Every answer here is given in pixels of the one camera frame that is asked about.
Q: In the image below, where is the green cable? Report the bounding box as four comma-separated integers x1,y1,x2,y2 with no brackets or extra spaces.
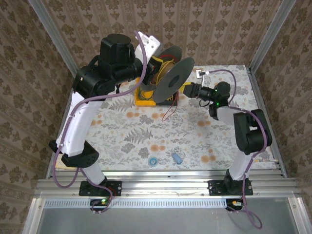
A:
137,90,154,101

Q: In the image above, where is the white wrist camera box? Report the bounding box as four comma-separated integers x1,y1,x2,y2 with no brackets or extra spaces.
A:
135,31,161,64
195,69,210,80

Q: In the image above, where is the black plastic bin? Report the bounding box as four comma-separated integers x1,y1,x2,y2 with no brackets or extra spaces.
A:
155,90,180,106

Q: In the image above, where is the aluminium frame post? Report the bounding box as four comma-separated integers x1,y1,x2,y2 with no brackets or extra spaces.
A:
250,0,297,74
28,0,81,74

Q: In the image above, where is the yellow plastic bin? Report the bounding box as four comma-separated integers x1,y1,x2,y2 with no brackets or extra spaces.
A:
134,77,156,107

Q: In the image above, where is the black cable spool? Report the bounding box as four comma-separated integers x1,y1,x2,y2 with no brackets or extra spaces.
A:
140,45,195,104

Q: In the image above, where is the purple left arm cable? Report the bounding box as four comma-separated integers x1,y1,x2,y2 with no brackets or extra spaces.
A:
51,30,151,215

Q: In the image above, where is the black controller board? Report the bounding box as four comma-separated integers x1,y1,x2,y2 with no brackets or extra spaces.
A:
226,198,244,212
90,198,110,212

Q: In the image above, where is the slotted grey cable duct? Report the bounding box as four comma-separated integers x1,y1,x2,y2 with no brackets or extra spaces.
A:
43,198,229,209

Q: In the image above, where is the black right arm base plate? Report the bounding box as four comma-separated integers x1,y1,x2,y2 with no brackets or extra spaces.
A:
208,179,254,196

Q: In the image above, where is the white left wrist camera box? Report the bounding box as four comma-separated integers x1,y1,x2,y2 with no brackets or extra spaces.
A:
135,31,161,64

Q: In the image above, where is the dark blue cable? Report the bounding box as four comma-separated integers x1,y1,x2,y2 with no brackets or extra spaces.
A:
138,91,154,101

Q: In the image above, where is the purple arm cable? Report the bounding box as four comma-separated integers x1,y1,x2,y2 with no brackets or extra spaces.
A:
206,69,273,230
51,30,151,215

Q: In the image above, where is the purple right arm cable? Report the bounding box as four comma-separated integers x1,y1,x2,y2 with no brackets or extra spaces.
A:
206,69,273,230

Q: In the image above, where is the aluminium mounting rail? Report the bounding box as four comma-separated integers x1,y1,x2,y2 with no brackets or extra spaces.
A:
34,170,303,198

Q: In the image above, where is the grey metal lower panel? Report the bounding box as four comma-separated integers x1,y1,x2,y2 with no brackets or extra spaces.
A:
23,197,312,234

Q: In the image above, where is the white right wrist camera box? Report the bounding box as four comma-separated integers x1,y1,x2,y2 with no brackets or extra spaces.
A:
195,69,210,80

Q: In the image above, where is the red cable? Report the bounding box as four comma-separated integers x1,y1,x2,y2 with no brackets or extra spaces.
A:
160,56,181,122

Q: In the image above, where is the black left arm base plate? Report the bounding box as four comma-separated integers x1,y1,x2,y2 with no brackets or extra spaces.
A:
79,180,122,197

